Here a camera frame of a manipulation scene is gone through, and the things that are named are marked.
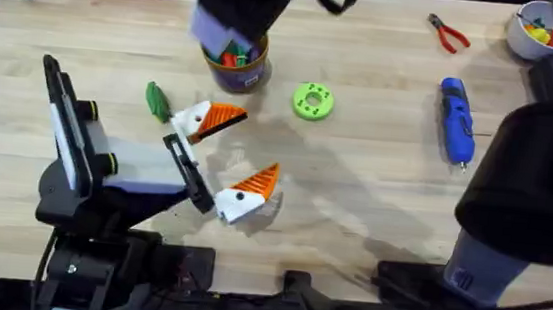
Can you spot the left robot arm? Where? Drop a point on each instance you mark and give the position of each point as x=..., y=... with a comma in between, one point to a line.
x=81, y=208

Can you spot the green leaf vegetable toy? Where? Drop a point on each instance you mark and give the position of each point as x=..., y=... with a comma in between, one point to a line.
x=158, y=102

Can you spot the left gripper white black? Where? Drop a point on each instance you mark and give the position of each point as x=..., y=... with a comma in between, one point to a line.
x=145, y=163

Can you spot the purple tub with toys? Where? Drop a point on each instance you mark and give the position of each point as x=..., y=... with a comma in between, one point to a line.
x=240, y=76

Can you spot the blue electric screwdriver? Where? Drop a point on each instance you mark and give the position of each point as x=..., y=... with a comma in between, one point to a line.
x=457, y=125

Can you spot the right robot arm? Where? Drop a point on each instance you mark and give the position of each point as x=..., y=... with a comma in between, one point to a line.
x=524, y=197

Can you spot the white cup with toys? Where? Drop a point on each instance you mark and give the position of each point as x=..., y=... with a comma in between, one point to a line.
x=522, y=38

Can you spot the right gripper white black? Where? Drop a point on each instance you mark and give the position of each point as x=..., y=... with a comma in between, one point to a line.
x=235, y=1

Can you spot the black stand foot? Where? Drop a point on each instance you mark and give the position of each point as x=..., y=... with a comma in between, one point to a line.
x=318, y=304

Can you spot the black upright wrist plate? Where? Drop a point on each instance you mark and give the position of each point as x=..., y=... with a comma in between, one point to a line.
x=65, y=126

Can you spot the green disc with holes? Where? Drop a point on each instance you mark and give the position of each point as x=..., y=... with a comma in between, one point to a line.
x=306, y=105

